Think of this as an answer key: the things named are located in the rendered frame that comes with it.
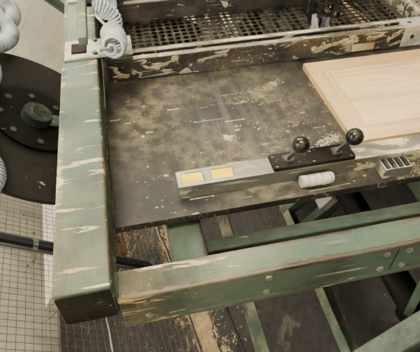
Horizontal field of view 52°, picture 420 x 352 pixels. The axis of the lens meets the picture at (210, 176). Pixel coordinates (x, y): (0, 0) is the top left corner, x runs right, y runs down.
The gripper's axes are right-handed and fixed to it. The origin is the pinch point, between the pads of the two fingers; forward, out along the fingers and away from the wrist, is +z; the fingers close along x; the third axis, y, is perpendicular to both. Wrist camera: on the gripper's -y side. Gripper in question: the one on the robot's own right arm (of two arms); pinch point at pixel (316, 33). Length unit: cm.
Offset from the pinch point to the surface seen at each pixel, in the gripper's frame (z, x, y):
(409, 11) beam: -0.7, 38.0, -6.4
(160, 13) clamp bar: 0, -50, -26
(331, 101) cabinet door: 0.2, -9.9, 36.7
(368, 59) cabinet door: 0.3, 10.3, 18.4
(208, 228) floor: 231, -19, -96
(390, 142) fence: -2, -4, 58
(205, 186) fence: -1, -51, 62
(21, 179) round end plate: 29, -103, 19
